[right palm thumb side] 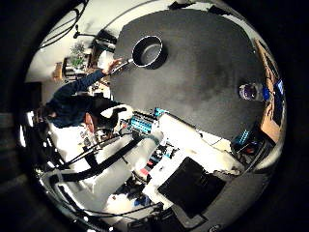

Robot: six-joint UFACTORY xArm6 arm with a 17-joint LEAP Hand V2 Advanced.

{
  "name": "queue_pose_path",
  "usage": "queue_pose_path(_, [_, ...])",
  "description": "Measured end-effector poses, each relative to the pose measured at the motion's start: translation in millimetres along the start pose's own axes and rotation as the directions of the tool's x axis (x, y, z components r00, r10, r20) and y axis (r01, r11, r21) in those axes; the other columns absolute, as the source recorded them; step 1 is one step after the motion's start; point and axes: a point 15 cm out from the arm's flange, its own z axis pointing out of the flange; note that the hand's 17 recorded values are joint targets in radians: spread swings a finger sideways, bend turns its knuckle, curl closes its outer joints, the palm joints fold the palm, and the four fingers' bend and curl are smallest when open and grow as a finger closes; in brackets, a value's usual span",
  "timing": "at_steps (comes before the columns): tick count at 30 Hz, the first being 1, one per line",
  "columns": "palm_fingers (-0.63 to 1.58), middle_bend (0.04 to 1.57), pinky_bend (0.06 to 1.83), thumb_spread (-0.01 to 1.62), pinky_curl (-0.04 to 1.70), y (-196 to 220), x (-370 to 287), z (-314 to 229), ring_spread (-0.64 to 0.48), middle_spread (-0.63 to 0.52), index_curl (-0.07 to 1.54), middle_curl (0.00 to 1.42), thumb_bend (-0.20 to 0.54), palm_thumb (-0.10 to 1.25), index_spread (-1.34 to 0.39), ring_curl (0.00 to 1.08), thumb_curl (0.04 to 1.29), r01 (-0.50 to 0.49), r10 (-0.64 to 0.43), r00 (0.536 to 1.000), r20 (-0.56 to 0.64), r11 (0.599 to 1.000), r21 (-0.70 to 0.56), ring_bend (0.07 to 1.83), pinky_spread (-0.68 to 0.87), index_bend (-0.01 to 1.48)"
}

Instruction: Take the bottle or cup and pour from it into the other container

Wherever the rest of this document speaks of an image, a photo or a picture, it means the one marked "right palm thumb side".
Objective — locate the computer monitor blue screen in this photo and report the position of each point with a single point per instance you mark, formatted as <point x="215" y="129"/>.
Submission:
<point x="278" y="106"/>

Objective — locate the person in dark blue sweater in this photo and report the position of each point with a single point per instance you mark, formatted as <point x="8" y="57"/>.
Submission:
<point x="70" y="103"/>

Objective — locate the black tripod stand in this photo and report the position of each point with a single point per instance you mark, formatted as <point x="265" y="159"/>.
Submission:
<point x="106" y="35"/>

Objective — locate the wooden desk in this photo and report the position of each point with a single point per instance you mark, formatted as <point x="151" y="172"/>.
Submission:
<point x="268" y="125"/>

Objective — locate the black saucepan silver rim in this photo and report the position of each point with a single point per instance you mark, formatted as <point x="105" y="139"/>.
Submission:
<point x="148" y="53"/>

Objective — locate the green potted plant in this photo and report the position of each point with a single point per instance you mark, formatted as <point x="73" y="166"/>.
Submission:
<point x="78" y="53"/>

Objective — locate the wooden shelf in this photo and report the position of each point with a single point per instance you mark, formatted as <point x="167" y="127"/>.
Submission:
<point x="58" y="71"/>

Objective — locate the clear plastic bottle blue cap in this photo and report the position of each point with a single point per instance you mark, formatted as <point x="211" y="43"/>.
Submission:
<point x="249" y="92"/>

